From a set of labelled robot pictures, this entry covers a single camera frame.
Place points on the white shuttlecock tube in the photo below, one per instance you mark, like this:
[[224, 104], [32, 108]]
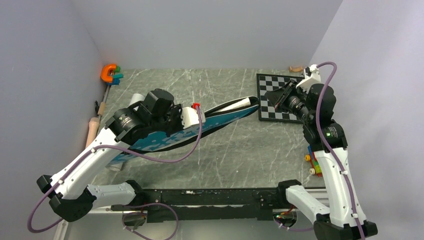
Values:
[[117, 166]]

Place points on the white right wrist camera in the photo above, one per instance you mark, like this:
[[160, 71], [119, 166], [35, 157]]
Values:
[[311, 77]]

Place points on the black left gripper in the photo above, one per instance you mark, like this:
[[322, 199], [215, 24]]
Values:
[[177, 110]]

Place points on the beige handle tool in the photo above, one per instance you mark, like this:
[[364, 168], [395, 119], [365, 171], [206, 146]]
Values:
[[93, 126]]

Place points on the blue racket bag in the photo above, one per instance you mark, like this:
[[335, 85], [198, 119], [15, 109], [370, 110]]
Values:
[[159, 142]]

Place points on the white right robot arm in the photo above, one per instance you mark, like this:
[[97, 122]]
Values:
[[343, 218]]

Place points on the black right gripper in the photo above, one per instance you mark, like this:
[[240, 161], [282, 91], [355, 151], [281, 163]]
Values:
[[278, 97]]

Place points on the black white chessboard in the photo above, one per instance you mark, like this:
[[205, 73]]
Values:
[[268, 86]]

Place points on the colourful brick toy car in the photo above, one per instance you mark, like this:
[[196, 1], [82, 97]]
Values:
[[315, 168]]

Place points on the wooden arch block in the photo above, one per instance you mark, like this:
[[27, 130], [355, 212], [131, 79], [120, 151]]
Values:
[[296, 69]]

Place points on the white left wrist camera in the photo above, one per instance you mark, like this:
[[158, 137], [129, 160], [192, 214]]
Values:
[[192, 116]]

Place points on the orange C-shaped toy block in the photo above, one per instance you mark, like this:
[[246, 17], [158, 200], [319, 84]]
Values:
[[107, 72]]

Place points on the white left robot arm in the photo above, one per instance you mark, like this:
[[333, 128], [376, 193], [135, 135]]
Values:
[[70, 192]]

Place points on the black base frame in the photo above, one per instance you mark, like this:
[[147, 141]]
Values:
[[161, 205]]

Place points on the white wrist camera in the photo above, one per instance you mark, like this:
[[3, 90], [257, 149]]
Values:
[[311, 77], [192, 116]]

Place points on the green blue toy blocks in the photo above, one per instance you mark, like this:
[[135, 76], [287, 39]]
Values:
[[116, 76]]

